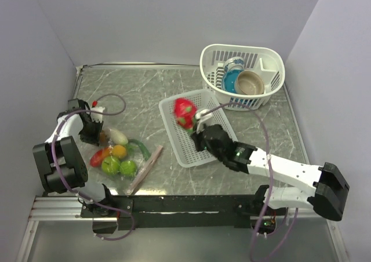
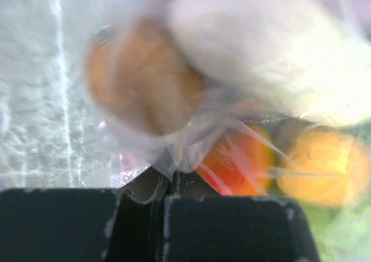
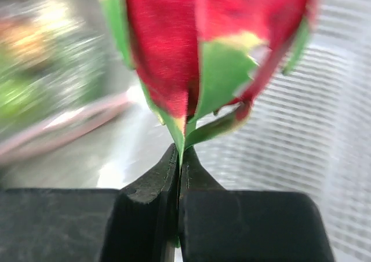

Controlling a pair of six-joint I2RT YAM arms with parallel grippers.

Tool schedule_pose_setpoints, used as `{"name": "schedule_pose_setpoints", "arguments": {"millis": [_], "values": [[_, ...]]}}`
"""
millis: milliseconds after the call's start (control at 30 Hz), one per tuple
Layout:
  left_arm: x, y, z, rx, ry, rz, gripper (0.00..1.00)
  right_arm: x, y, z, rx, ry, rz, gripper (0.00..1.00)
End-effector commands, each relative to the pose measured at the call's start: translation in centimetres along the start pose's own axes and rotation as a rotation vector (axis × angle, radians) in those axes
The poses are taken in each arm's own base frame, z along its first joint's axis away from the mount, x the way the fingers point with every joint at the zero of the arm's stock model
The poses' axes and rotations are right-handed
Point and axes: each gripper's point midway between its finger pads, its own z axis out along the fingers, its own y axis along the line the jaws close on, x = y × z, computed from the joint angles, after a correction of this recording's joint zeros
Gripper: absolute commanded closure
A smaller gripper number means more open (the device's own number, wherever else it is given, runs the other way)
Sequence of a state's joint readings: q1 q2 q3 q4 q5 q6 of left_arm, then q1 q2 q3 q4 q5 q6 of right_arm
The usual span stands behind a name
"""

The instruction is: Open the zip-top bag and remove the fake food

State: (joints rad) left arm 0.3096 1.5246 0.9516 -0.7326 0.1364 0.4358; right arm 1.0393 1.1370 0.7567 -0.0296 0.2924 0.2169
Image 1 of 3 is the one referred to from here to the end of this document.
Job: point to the red fake mango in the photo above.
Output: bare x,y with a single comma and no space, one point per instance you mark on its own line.
97,159

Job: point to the aluminium frame rail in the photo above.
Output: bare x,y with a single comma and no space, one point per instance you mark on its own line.
68,209

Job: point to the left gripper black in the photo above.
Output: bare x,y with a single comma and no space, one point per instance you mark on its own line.
94,139

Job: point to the brown fake mushroom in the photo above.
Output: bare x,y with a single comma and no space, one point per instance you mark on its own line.
102,137

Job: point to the blue white patterned bowl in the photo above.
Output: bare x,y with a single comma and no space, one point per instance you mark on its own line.
234,63

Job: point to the clear zip top bag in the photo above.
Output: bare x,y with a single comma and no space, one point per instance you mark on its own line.
143,167

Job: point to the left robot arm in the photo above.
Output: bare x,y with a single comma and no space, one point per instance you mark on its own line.
60,164

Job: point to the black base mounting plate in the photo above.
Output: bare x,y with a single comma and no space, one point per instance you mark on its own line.
165,211

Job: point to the red fake dragon fruit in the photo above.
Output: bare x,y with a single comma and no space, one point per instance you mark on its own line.
184,112

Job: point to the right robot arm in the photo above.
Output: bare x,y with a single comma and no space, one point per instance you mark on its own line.
320,188

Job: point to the green fake leafy vegetable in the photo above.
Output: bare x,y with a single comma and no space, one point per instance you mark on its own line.
134,145

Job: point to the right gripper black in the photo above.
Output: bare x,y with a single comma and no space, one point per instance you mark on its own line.
196,137

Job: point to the orange fake fruit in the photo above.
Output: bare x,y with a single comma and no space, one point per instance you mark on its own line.
119,151

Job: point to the white oval dish rack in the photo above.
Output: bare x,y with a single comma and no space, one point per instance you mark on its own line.
265,62

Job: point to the green fake apple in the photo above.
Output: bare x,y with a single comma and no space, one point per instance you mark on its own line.
110,165
128,168

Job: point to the beige ceramic bowl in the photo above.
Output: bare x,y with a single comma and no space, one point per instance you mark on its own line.
249,83

